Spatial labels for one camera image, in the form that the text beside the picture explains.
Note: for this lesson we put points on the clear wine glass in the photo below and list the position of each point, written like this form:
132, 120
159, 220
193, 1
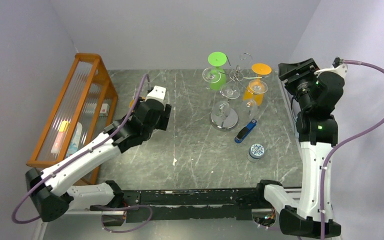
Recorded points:
222, 109
211, 75
253, 97

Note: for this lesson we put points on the chrome wine glass rack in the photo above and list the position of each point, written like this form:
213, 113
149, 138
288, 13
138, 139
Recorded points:
236, 76

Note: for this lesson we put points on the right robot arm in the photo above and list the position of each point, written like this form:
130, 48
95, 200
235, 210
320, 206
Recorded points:
312, 215

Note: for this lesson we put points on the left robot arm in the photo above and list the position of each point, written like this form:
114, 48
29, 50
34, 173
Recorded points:
52, 189

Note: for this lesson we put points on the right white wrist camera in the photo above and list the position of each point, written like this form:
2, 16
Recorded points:
338, 67

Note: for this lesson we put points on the orange wooden rack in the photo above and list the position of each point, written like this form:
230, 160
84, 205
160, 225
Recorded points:
85, 105

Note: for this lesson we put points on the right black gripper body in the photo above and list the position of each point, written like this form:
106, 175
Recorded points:
295, 70

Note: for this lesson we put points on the green plastic wine glass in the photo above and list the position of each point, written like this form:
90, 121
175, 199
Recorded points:
217, 59

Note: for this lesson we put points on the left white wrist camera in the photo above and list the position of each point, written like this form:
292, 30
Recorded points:
158, 93

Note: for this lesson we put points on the orange plastic goblet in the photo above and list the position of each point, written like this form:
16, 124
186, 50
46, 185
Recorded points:
133, 102
261, 70

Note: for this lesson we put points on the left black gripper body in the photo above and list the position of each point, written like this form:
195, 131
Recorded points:
163, 122

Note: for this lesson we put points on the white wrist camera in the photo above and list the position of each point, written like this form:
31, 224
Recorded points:
158, 93
338, 67

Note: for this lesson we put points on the black base frame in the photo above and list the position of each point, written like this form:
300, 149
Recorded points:
198, 204

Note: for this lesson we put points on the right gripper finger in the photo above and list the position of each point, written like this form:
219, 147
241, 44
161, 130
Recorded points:
290, 81
297, 68

